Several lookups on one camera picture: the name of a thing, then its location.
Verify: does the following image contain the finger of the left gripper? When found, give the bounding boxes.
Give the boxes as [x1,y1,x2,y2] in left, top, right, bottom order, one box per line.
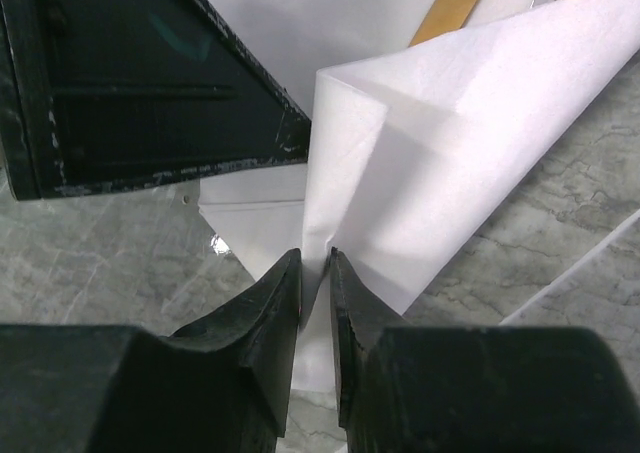
[1,0,311,201]

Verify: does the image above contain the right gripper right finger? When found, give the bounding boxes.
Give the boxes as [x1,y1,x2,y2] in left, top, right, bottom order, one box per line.
[329,250,639,452]

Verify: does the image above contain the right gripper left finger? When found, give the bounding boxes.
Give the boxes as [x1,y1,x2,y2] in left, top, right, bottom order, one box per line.
[1,249,302,452]

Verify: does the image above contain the white paper napkin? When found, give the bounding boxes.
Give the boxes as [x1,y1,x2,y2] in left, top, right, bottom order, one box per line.
[199,0,639,392]

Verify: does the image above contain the gold knife green handle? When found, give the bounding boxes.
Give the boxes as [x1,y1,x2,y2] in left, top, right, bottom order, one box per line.
[409,0,480,47]

